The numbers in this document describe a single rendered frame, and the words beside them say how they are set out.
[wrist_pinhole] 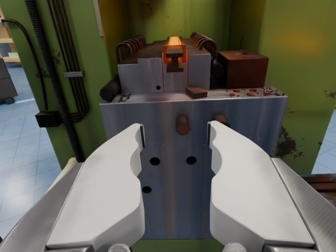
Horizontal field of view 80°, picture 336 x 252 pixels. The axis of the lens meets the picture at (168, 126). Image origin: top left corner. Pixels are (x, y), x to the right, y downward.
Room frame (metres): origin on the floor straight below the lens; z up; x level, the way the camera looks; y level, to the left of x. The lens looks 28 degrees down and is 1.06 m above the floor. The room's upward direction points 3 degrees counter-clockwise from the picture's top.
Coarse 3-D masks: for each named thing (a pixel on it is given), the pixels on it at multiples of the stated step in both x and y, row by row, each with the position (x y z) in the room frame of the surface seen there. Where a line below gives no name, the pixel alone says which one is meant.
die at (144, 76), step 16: (144, 48) 0.71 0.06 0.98; (160, 48) 0.59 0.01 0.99; (192, 48) 0.54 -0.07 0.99; (128, 64) 0.45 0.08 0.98; (144, 64) 0.45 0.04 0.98; (160, 64) 0.44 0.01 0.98; (192, 64) 0.44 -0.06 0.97; (208, 64) 0.44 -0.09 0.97; (128, 80) 0.45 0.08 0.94; (144, 80) 0.45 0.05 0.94; (160, 80) 0.44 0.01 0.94; (176, 80) 0.44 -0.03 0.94; (192, 80) 0.44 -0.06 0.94; (208, 80) 0.44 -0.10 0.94
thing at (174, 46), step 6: (174, 36) 0.75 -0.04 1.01; (168, 42) 0.55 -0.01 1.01; (174, 42) 0.54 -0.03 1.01; (168, 48) 0.40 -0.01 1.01; (174, 48) 0.39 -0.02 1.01; (180, 48) 0.39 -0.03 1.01; (168, 54) 0.34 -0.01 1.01; (174, 54) 0.34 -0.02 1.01; (180, 54) 0.34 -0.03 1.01; (168, 60) 0.41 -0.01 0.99; (174, 60) 0.34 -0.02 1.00; (180, 60) 0.40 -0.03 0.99; (168, 66) 0.35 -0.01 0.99; (174, 66) 0.34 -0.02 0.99; (180, 66) 0.35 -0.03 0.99
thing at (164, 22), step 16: (128, 0) 0.93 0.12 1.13; (144, 0) 0.93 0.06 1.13; (160, 0) 0.92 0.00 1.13; (176, 0) 0.92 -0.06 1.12; (192, 0) 0.92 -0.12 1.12; (208, 0) 0.91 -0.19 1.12; (224, 0) 0.91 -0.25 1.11; (128, 16) 0.93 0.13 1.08; (144, 16) 0.93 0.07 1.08; (160, 16) 0.92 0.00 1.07; (176, 16) 0.92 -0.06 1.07; (192, 16) 0.92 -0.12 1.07; (208, 16) 0.91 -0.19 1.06; (224, 16) 0.91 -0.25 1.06; (144, 32) 0.93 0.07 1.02; (160, 32) 0.92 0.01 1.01; (176, 32) 0.92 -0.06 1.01; (192, 32) 0.92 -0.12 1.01; (208, 32) 0.91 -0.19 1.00; (224, 32) 0.91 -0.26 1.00; (224, 48) 0.91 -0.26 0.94
